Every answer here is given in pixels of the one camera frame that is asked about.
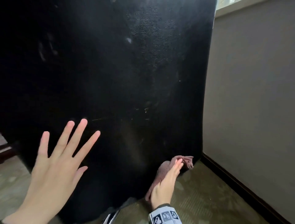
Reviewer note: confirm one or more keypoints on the person's right hand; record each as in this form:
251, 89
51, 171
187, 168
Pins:
164, 187

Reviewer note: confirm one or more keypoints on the black leather chair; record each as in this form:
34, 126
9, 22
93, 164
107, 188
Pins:
115, 80

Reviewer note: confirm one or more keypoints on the dark wooden baseboard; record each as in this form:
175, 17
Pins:
242, 187
7, 152

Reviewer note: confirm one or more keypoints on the cream window sill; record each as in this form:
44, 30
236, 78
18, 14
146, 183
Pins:
230, 8

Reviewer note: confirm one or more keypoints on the brown cleaning cloth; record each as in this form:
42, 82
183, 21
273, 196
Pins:
163, 170

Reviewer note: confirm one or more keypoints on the black wristband with marker tags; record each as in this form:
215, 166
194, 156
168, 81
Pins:
164, 215

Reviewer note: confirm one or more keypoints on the person's left hand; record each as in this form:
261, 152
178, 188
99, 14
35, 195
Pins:
53, 177

